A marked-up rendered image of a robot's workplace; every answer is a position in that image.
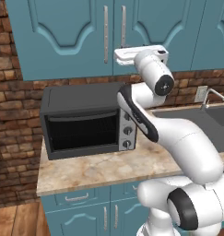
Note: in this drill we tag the grey sink basin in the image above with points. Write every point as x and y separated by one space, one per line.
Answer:
196 123

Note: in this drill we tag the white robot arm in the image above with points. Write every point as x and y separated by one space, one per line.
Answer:
190 147

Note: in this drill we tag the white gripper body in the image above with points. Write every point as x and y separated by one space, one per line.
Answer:
125 56

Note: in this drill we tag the silver tap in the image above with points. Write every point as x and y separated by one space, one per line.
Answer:
210 96

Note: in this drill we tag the teal drawer front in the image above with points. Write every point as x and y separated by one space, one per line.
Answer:
125 189
76 196

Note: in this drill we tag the white wall socket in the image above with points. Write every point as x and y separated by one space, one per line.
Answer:
201 94

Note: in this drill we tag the black toaster oven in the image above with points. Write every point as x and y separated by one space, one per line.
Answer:
82 123

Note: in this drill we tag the teal wall cabinet door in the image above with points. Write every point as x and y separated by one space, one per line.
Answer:
156 27
213 37
59 37

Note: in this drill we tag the teal base cabinet door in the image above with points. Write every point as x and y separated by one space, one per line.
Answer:
76 219
125 216

